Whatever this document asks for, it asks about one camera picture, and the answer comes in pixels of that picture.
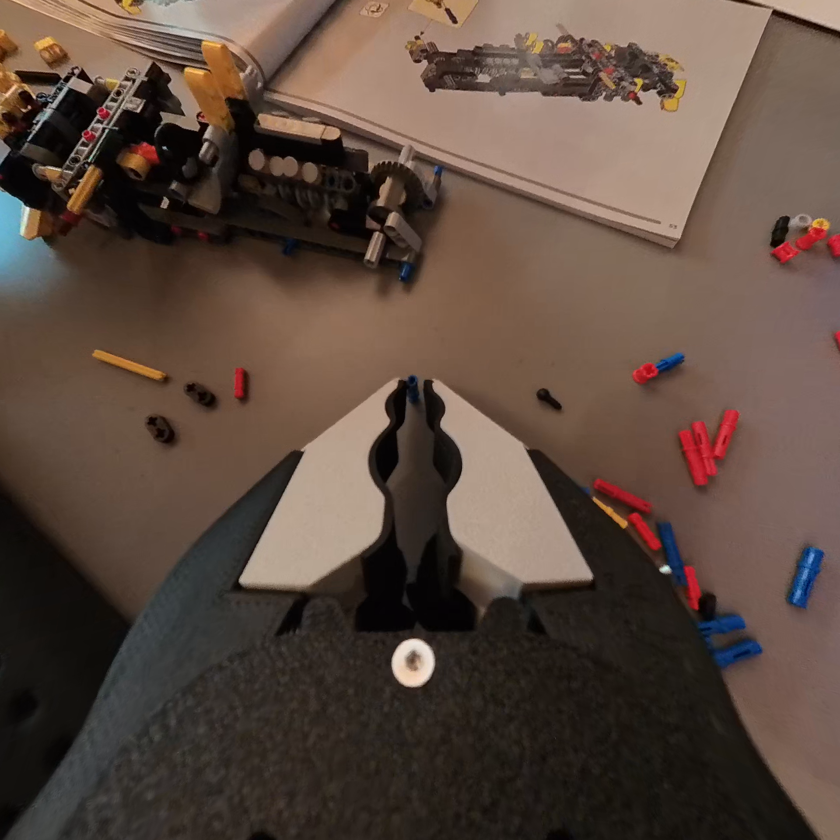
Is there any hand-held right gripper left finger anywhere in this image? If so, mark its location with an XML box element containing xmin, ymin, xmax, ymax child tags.
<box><xmin>238</xmin><ymin>377</ymin><xmax>416</xmax><ymax>631</ymax></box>

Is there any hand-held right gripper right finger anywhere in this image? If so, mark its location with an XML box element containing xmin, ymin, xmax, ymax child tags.
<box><xmin>415</xmin><ymin>378</ymin><xmax>596</xmax><ymax>631</ymax></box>

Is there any pile of red blue lego pins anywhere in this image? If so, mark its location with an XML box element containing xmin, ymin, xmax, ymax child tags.
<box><xmin>591</xmin><ymin>353</ymin><xmax>826</xmax><ymax>669</ymax></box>

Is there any lego car model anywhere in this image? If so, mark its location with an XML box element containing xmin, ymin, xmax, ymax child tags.
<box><xmin>0</xmin><ymin>41</ymin><xmax>446</xmax><ymax>283</ymax></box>

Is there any black lego beam yellow axle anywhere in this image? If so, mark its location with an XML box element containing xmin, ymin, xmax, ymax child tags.
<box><xmin>66</xmin><ymin>165</ymin><xmax>105</xmax><ymax>216</ymax></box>

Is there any pile of yellow lego parts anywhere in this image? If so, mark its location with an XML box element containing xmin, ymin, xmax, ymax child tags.
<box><xmin>0</xmin><ymin>29</ymin><xmax>70</xmax><ymax>135</ymax></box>

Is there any lego instruction booklet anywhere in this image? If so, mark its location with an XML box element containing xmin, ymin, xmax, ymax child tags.
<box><xmin>13</xmin><ymin>0</ymin><xmax>774</xmax><ymax>249</ymax></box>

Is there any cluster of mixed lego bushes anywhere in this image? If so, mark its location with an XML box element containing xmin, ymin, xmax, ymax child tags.
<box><xmin>769</xmin><ymin>214</ymin><xmax>840</xmax><ymax>265</ymax></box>

